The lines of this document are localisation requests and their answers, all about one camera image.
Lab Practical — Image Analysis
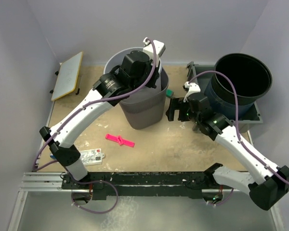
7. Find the light grey round bin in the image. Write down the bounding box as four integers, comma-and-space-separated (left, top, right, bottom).
104, 47, 162, 104

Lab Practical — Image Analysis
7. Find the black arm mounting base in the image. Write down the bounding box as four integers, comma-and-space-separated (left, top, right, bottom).
61, 171, 233, 201

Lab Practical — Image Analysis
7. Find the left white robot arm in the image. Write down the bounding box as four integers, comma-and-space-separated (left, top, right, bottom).
39, 47, 159, 189

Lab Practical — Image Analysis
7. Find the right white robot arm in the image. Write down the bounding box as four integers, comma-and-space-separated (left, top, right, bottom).
166, 93, 289, 210

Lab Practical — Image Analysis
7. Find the small green block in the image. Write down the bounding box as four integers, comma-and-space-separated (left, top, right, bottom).
166, 89, 174, 98

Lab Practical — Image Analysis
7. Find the grey rectangular plastic crate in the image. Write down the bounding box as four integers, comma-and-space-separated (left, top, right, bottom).
186, 62, 263, 133

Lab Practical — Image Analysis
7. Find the dark grey mesh basket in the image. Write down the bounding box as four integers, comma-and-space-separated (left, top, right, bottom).
119, 88, 166, 130

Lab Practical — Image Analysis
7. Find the large black round bucket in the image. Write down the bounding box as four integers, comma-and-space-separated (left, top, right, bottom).
204, 53, 272, 120

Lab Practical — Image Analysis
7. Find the pink plastic clip tool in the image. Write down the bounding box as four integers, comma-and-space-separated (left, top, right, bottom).
105, 134, 135, 148

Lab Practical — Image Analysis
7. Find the small whiteboard yellow edge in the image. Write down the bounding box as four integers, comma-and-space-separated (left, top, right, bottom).
51, 51, 83, 102

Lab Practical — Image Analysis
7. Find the white printed card package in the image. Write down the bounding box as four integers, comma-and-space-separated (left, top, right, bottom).
80, 148, 105, 166

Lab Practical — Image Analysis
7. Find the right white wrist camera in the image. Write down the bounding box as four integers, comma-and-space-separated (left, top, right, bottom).
183, 81, 201, 103

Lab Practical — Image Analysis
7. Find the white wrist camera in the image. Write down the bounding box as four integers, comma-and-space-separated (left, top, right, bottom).
142, 37, 166, 59
183, 81, 201, 103

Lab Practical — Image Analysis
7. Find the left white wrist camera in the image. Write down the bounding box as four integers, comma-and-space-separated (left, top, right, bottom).
142, 37, 166, 59

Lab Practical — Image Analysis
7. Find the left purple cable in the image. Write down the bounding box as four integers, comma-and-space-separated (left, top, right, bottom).
31, 37, 159, 214

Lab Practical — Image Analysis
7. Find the purple cable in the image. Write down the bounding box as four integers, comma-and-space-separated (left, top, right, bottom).
31, 37, 159, 214
185, 70, 289, 206

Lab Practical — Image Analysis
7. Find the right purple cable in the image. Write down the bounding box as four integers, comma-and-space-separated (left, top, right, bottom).
185, 70, 289, 206

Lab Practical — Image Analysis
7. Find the aluminium table frame rail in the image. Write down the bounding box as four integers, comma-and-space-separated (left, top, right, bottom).
8, 172, 62, 231

